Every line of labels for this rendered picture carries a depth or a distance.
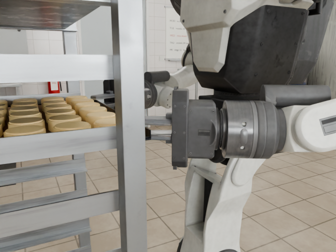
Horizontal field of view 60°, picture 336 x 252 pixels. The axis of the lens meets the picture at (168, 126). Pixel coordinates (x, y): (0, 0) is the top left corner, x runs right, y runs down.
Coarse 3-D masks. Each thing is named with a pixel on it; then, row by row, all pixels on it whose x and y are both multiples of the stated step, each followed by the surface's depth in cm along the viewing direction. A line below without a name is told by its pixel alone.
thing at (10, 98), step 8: (0, 96) 68; (8, 96) 68; (16, 96) 69; (24, 96) 70; (32, 96) 71; (40, 96) 71; (48, 96) 72; (56, 96) 73; (64, 96) 74; (8, 104) 69
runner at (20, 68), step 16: (0, 64) 31; (16, 64) 31; (32, 64) 32; (48, 64) 33; (64, 64) 33; (80, 64) 34; (96, 64) 35; (112, 64) 36; (0, 80) 31; (16, 80) 32; (32, 80) 32; (48, 80) 33; (64, 80) 34
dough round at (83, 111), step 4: (80, 108) 53; (84, 108) 53; (88, 108) 53; (92, 108) 53; (96, 108) 53; (100, 108) 53; (104, 108) 53; (80, 112) 52; (84, 112) 52; (88, 112) 51; (80, 116) 52; (84, 116) 52; (84, 120) 52
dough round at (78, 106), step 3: (81, 102) 60; (84, 102) 60; (87, 102) 60; (90, 102) 60; (93, 102) 60; (96, 102) 60; (75, 105) 58; (78, 105) 57; (81, 105) 57; (84, 105) 57; (87, 105) 57; (90, 105) 57; (93, 105) 58; (96, 105) 58; (99, 105) 59; (75, 108) 58; (78, 108) 57; (75, 111) 58; (78, 111) 57; (78, 114) 58
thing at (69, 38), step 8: (64, 32) 71; (72, 32) 72; (64, 40) 72; (72, 40) 72; (64, 48) 72; (72, 48) 73; (72, 88) 75; (80, 176) 80; (80, 184) 81; (88, 232) 85; (80, 240) 84; (88, 240) 85
